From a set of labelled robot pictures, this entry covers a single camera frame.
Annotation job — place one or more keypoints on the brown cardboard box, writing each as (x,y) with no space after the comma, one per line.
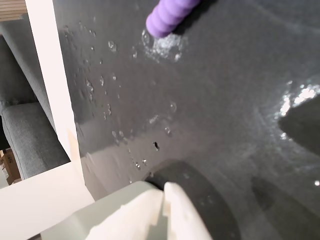
(10,165)

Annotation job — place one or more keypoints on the purple ribbed pen grip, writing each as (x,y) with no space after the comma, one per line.
(170,17)

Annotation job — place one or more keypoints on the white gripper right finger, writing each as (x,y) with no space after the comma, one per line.
(185,220)

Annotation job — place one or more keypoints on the grey fabric sofa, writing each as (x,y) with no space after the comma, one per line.
(22,130)

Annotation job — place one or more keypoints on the wooden slat panel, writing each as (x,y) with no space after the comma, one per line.
(12,10)

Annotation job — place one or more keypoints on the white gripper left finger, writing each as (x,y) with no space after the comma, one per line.
(117,215)

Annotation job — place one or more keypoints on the black glossy table mat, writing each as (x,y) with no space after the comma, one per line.
(200,100)

